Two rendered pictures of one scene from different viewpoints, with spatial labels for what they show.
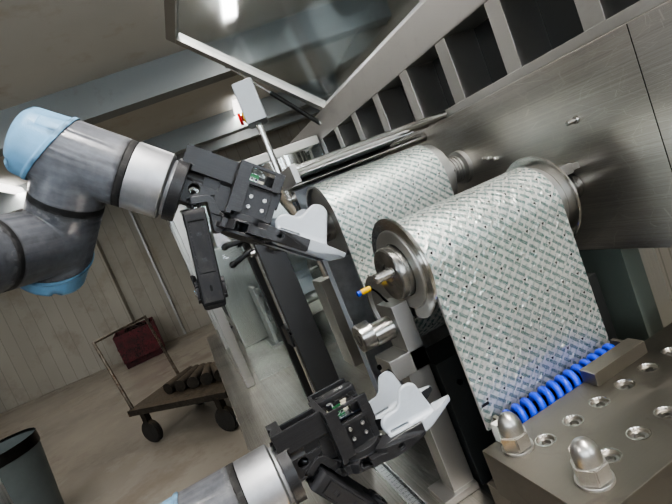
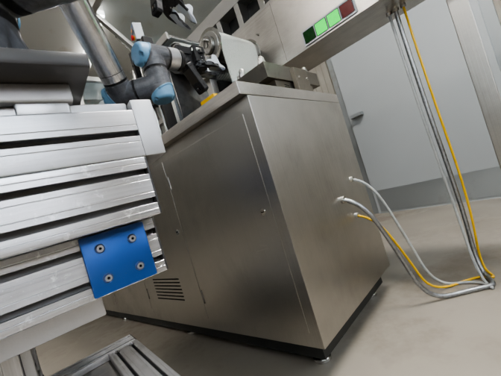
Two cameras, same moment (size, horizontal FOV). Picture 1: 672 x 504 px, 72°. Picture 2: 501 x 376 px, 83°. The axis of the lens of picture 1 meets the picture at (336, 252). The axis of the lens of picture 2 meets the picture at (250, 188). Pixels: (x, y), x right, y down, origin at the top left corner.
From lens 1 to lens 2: 1.05 m
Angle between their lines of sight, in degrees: 30
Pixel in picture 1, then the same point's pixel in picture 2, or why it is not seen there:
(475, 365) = (231, 70)
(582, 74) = (259, 20)
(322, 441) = (189, 56)
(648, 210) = (276, 56)
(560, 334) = not seen: hidden behind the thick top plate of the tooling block
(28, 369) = not seen: outside the picture
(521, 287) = (244, 60)
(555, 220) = (253, 51)
